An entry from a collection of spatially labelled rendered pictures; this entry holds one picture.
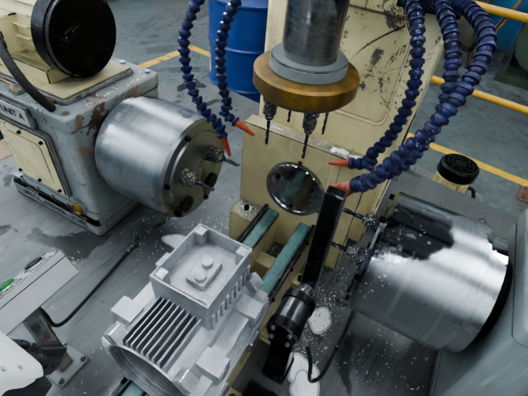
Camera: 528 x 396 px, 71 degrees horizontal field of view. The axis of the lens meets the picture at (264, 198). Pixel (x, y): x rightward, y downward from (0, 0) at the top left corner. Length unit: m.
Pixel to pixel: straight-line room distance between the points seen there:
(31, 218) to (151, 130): 0.52
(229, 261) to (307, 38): 0.36
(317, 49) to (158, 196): 0.43
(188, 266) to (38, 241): 0.61
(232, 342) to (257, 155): 0.46
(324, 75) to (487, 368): 0.52
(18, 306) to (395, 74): 0.78
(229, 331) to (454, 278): 0.36
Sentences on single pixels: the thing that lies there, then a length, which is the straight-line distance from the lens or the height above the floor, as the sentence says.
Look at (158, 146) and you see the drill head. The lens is 0.79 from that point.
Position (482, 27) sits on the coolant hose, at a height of 1.45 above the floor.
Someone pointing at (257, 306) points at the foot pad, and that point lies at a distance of 0.60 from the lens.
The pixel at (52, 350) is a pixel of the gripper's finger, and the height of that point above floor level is 1.18.
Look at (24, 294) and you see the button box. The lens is 0.69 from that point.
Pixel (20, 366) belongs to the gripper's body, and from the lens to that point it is 0.41.
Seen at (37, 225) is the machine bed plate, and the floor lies 0.80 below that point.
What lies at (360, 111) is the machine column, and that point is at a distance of 0.87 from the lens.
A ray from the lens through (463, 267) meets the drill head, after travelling 0.66.
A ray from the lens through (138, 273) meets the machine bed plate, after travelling 0.99.
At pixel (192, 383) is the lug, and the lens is 0.55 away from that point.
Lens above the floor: 1.59
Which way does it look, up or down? 43 degrees down
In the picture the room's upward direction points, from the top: 7 degrees clockwise
